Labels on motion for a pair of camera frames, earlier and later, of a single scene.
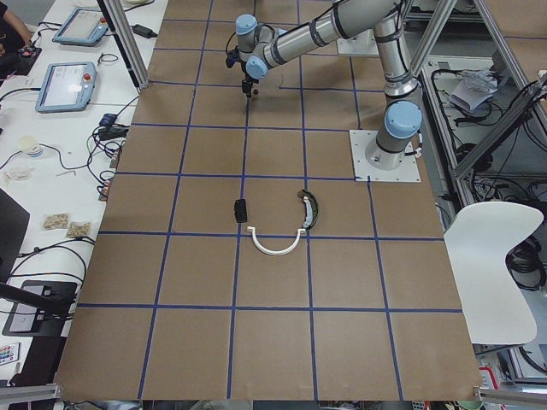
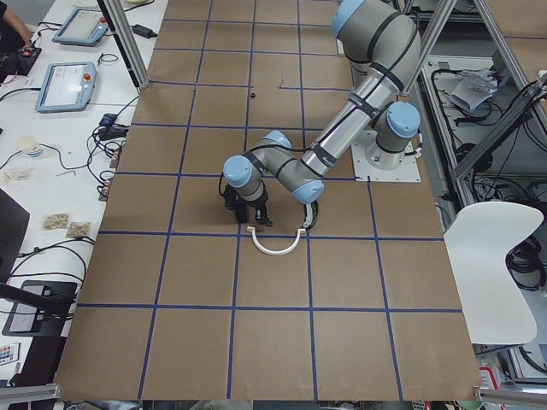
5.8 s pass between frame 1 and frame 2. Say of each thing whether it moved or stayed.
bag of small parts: stayed
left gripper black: moved
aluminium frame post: stayed
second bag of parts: stayed
